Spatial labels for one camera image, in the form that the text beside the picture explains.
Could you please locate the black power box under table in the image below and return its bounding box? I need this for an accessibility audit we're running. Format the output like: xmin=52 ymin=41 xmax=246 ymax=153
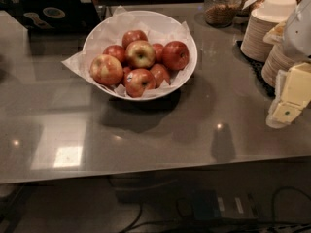
xmin=191 ymin=189 xmax=259 ymax=221

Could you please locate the red apple top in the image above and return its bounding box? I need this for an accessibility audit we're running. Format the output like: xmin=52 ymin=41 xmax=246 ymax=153
xmin=122 ymin=30 xmax=148 ymax=49

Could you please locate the black mat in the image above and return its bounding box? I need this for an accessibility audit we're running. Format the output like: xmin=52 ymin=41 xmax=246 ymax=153
xmin=236 ymin=41 xmax=275 ymax=98

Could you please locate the large yellow-red apple left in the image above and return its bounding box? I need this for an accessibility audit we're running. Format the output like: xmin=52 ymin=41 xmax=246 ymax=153
xmin=89 ymin=54 xmax=123 ymax=85

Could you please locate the small red apple middle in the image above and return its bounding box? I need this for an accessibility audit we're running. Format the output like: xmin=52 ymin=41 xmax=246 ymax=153
xmin=153 ymin=43 xmax=163 ymax=63

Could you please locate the red apple front right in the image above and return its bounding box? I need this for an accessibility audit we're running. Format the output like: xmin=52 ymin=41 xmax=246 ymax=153
xmin=150 ymin=64 xmax=170 ymax=88

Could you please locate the front apple with sticker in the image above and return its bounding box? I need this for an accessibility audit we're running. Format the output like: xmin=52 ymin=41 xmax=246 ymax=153
xmin=125 ymin=69 xmax=156 ymax=98

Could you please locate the front stack of paper bowls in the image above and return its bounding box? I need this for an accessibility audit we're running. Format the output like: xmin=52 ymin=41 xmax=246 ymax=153
xmin=261 ymin=44 xmax=294 ymax=87

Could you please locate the black laptop with stickers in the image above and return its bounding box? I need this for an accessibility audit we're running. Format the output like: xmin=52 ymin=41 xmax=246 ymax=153
xmin=0 ymin=0 xmax=101 ymax=32

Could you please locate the rear stack of paper bowls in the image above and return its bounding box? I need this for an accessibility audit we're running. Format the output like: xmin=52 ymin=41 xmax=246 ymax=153
xmin=240 ymin=0 xmax=297 ymax=62

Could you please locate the white paper liner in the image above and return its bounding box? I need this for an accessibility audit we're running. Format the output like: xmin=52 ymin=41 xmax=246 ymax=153
xmin=61 ymin=5 xmax=192 ymax=99

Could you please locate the red apple back left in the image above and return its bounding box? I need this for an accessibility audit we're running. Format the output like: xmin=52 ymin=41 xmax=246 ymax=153
xmin=103 ymin=45 xmax=125 ymax=63

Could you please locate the glass jar with nuts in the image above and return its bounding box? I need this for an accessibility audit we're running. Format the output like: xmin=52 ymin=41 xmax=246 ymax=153
xmin=203 ymin=0 xmax=242 ymax=27

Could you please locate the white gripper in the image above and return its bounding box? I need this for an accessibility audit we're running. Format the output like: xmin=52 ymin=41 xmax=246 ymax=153
xmin=263 ymin=0 xmax=311 ymax=128

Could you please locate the white bowl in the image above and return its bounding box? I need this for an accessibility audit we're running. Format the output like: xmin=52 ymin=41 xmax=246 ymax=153
xmin=82 ymin=10 xmax=198 ymax=102

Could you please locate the stack of paper bowls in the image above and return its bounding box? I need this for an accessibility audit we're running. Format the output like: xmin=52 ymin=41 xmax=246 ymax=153
xmin=240 ymin=0 xmax=297 ymax=62
xmin=261 ymin=44 xmax=294 ymax=87

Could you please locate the black cable under table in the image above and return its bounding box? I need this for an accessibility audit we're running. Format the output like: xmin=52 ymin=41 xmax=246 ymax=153
xmin=118 ymin=186 xmax=311 ymax=233

